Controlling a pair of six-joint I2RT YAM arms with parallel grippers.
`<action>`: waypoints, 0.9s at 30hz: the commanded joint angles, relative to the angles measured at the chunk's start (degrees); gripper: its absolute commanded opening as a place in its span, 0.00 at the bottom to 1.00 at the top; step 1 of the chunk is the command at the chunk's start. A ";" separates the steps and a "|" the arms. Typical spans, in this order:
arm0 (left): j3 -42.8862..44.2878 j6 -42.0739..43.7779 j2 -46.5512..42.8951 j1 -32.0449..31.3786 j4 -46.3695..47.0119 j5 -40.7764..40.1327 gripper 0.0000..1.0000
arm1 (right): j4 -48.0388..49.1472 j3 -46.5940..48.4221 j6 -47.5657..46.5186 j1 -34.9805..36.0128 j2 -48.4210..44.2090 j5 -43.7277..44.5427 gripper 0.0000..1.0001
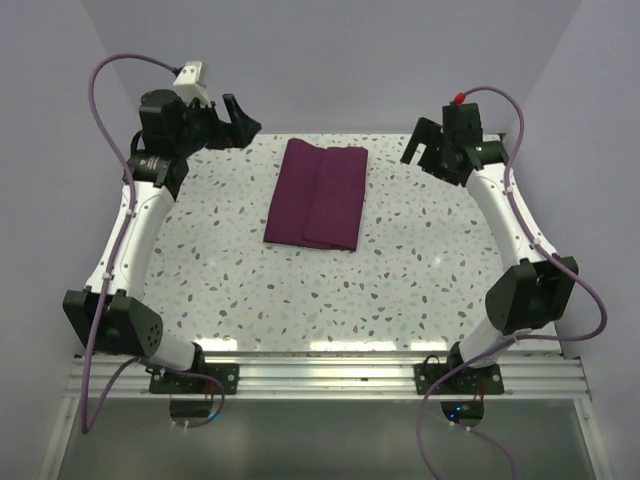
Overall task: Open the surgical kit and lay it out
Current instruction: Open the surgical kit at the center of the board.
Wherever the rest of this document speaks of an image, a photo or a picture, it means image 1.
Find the purple cloth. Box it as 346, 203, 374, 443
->
264, 138, 368, 251

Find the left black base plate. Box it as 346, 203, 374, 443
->
145, 363, 240, 395

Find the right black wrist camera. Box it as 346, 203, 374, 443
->
442, 103, 483, 145

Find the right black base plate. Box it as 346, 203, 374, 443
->
413, 355, 505, 395

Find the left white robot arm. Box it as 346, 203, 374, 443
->
62, 89, 261, 393

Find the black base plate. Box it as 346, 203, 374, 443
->
145, 363, 240, 395
413, 355, 505, 395

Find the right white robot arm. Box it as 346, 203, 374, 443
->
401, 117, 578, 393

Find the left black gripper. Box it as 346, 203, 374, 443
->
172, 93, 259, 157

